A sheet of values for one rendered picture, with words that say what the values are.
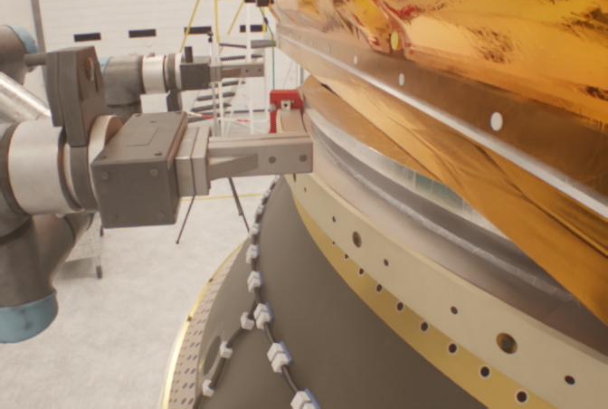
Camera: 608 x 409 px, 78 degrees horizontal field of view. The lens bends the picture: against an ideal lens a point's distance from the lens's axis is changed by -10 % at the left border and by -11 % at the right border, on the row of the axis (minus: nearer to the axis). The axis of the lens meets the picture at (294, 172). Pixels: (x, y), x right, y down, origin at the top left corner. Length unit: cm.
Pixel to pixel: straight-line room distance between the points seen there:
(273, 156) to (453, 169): 14
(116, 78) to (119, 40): 732
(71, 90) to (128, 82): 51
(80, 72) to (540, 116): 29
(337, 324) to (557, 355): 25
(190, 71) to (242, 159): 46
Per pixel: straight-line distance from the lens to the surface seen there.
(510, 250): 34
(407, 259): 32
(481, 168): 29
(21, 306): 41
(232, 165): 31
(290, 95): 75
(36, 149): 33
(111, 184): 28
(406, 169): 37
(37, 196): 34
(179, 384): 92
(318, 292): 50
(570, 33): 20
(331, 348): 47
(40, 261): 41
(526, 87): 25
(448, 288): 30
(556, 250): 24
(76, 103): 31
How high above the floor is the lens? 188
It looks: 22 degrees down
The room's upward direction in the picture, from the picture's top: straight up
